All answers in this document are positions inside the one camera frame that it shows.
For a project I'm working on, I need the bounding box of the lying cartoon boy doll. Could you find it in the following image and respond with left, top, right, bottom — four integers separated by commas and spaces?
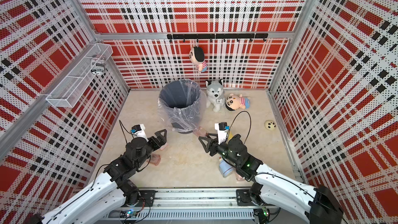
226, 94, 250, 111

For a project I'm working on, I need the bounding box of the white wire wall basket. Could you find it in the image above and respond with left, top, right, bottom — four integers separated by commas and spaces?
46, 43, 113, 108

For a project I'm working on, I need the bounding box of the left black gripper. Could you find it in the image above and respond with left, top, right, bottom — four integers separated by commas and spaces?
135, 129, 167, 169

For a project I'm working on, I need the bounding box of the right green circuit board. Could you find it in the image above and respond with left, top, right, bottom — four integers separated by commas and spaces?
254, 208, 270, 224

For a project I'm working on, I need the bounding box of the black wall hook rail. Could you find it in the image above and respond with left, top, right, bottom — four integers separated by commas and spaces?
166, 33, 268, 41

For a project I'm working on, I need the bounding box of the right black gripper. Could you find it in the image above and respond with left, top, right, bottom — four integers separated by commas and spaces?
199, 134, 240, 167

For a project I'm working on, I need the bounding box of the hanging cartoon boy doll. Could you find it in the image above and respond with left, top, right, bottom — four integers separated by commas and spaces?
189, 47, 207, 73

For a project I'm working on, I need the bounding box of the husky plush toy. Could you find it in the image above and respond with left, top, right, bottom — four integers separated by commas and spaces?
205, 79, 226, 113

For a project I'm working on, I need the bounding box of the green circuit board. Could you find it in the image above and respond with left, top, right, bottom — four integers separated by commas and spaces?
254, 208, 270, 224
119, 210, 139, 219

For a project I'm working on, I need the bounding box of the translucent pink sharpener tray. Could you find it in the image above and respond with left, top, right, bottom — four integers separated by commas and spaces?
150, 154, 161, 166

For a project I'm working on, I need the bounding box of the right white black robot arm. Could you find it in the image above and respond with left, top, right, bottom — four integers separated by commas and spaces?
199, 134, 344, 224

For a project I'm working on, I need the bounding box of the black white can in basket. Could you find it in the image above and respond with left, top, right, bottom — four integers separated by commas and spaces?
91, 56, 105, 76

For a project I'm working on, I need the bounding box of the yellow pencil sharpener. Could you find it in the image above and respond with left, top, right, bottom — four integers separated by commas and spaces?
227, 132, 233, 141

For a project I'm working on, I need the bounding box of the cream panda face ball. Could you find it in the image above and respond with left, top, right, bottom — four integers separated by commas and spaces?
264, 120, 277, 131

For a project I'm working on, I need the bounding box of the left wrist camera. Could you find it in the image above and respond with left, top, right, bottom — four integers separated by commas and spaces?
130, 124, 148, 141

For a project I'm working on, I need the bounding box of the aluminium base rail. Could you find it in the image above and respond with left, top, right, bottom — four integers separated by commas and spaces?
89, 188, 280, 224

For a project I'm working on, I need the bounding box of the grey bin with plastic liner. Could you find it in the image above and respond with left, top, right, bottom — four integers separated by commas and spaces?
158, 79, 206, 134

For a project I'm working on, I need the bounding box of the pink sharpener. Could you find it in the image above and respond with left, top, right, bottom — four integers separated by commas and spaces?
160, 143, 168, 150
235, 173, 244, 181

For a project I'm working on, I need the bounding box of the left green circuit board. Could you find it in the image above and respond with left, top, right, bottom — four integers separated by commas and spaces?
119, 210, 139, 219

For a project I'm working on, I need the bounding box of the blue sharpener front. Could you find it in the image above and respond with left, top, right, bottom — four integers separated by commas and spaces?
219, 157, 234, 178

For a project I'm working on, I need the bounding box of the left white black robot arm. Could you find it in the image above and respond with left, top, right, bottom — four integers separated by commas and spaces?
28, 129, 167, 224

